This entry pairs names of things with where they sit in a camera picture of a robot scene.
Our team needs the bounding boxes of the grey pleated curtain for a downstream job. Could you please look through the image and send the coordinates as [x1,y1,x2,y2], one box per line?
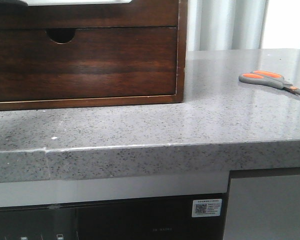
[186,0,300,53]

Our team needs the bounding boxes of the grey cabinet door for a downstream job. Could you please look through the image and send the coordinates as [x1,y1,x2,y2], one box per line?
[223,173,300,240]

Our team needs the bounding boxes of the white QR code sticker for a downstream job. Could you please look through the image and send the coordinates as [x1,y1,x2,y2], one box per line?
[191,198,223,218]

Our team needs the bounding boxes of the cream plastic storage box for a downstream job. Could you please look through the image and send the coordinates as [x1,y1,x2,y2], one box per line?
[25,0,132,6]

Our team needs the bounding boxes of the grey orange handled scissors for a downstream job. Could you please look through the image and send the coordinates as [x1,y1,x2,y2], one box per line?
[238,70,300,96]

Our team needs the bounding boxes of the dark wooden drawer cabinet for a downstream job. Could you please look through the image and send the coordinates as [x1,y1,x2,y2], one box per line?
[0,0,188,111]

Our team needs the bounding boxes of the black built-in appliance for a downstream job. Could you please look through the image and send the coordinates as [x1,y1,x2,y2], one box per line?
[0,193,227,240]

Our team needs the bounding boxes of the dark wooden drawer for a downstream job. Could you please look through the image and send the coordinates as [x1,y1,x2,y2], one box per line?
[0,27,177,102]

